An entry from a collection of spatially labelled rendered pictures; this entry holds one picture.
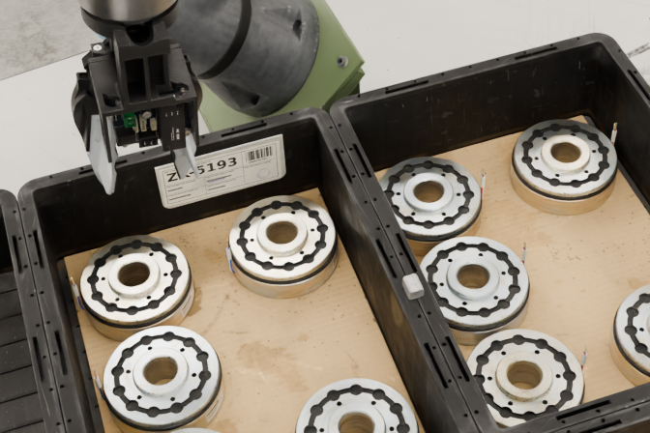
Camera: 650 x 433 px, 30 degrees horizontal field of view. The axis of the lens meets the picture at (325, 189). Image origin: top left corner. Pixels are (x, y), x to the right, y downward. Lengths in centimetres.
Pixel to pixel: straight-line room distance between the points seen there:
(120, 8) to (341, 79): 48
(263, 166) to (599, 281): 34
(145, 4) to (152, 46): 3
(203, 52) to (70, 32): 150
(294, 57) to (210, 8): 12
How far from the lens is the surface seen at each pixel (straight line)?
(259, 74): 130
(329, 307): 113
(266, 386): 109
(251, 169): 118
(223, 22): 127
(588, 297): 115
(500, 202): 122
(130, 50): 85
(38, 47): 273
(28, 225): 111
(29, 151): 150
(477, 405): 96
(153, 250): 116
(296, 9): 133
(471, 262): 112
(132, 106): 89
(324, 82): 130
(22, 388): 113
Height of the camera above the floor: 175
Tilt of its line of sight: 49 degrees down
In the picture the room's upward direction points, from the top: 4 degrees counter-clockwise
